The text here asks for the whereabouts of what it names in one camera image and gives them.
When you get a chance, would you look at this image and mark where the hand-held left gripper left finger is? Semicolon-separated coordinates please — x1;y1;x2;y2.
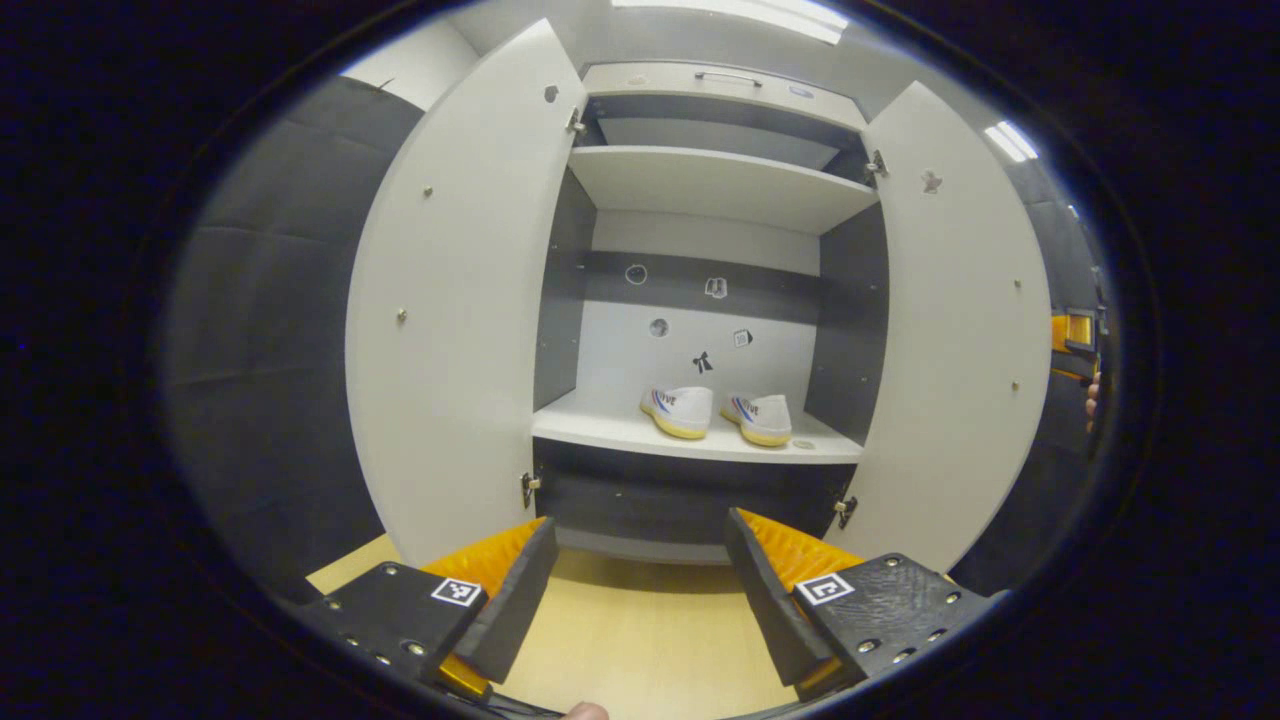
300;517;559;701

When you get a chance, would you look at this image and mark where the white canvas shoe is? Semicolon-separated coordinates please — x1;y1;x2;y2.
720;393;794;448
640;386;715;441

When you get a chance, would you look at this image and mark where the ceiling light panel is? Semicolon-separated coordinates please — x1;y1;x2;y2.
612;0;849;46
983;120;1039;163

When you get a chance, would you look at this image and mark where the white grey shoe cabinet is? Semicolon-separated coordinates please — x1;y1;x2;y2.
530;62;891;566

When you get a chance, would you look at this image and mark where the white shoe cabinet door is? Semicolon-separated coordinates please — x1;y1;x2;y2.
345;18;589;569
825;82;1053;576

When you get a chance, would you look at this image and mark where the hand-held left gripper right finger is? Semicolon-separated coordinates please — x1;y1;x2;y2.
724;507;1006;701

